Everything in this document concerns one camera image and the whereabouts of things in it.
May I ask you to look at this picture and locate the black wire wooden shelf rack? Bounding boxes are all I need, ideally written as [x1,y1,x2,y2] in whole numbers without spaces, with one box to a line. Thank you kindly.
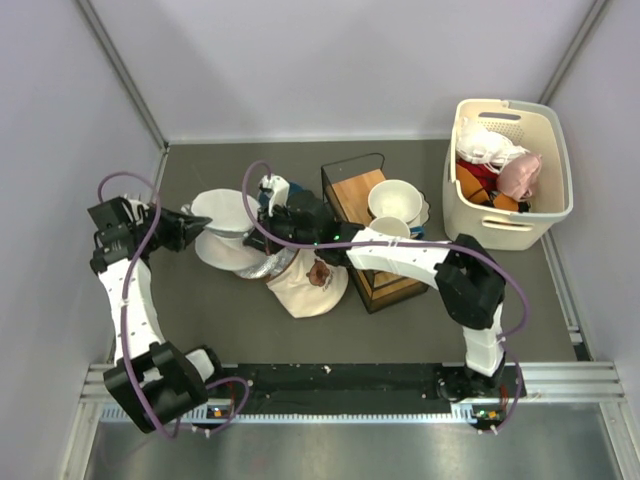
[320,153,429,313]

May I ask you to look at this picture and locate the beige bear insulated lunch bag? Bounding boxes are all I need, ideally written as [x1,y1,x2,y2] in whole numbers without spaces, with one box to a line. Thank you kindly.
[266,250,349,319]

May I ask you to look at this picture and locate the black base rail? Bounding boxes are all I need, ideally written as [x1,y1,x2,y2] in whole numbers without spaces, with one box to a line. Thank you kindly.
[222,363,512,415]

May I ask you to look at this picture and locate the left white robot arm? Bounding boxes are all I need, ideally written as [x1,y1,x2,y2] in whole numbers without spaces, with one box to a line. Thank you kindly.
[88,197,227,433]

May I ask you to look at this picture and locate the blue white mug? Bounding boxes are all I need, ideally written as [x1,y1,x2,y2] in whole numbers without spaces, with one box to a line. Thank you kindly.
[369,216,424,240]

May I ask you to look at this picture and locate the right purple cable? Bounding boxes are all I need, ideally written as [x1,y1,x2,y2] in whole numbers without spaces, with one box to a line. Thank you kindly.
[241,160,531,436]

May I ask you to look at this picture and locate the cream plastic laundry basket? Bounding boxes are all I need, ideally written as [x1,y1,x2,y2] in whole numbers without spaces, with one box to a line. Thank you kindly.
[442,99,573,251]

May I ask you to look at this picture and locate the white scalloped plate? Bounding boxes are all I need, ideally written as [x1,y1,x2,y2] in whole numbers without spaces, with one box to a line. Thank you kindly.
[414,192,431,227]

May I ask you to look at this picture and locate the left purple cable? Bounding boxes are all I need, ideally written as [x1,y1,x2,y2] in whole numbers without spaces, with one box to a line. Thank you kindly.
[97,172,251,441]

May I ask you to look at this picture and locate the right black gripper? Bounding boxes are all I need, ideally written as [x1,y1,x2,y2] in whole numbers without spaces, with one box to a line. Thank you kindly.
[245,201,320,257]

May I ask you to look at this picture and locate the white mesh laundry bag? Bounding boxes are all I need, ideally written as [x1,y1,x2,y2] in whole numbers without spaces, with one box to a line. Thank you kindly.
[179,187,301,282]

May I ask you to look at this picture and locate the pink garment in basket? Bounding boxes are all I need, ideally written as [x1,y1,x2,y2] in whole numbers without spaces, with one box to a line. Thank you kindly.
[496,153,542,201]

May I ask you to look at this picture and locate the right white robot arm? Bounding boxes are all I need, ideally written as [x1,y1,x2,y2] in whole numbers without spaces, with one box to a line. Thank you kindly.
[245,174,506,402]

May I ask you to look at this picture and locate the white bra in basket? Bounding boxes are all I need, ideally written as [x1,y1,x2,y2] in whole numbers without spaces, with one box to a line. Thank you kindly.
[455,117,528,174]

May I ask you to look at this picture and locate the white ceramic bowl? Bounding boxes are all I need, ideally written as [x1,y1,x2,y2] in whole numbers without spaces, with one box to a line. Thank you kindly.
[367,179,423,224]

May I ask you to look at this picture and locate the red orange garment in basket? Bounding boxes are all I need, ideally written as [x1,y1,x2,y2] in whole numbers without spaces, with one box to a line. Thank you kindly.
[456,160,519,212]

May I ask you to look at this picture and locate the purple cable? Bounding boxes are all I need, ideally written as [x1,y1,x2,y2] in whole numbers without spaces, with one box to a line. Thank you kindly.
[241,160,531,436]
[97,172,251,441]

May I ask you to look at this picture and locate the blue ceramic bowl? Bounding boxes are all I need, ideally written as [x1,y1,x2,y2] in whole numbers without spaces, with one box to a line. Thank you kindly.
[287,182,305,198]

